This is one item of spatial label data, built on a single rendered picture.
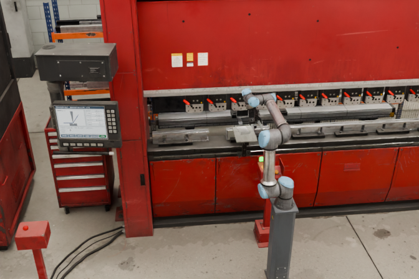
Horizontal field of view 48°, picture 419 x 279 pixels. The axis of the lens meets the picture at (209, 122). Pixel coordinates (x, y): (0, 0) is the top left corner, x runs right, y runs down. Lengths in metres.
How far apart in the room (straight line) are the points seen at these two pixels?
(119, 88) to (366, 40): 2.07
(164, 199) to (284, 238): 1.22
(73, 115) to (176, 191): 1.38
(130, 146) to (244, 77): 1.11
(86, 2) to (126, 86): 4.50
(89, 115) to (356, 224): 2.79
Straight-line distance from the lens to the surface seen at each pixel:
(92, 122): 3.42
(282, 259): 3.94
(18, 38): 8.09
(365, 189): 4.80
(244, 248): 4.41
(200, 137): 4.20
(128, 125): 3.87
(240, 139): 4.00
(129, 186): 4.19
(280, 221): 3.66
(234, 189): 4.40
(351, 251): 4.56
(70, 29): 5.60
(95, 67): 3.25
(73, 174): 4.61
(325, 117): 4.67
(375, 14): 4.12
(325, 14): 3.96
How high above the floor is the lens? 3.03
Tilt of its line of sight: 28 degrees down
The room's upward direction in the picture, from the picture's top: straight up
